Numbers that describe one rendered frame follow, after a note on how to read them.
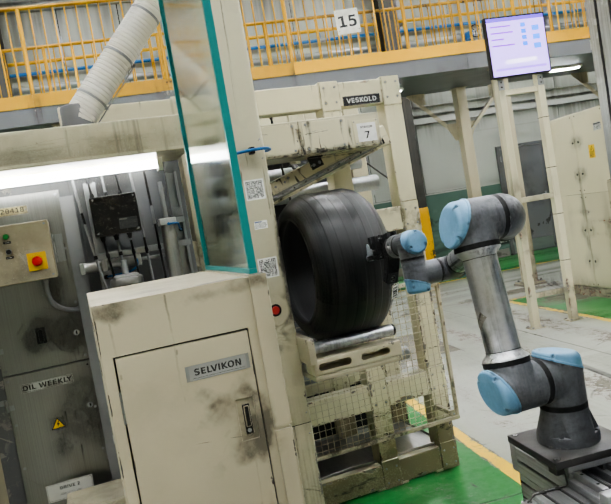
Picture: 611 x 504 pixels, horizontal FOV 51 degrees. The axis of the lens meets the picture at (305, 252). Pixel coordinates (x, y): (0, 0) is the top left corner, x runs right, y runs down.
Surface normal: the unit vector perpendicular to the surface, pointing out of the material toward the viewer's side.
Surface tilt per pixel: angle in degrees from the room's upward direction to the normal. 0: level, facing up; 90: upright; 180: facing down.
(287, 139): 90
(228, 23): 90
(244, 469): 90
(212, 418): 90
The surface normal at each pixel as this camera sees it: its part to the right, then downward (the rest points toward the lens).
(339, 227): 0.20, -0.51
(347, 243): 0.27, -0.30
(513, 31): 0.20, 0.02
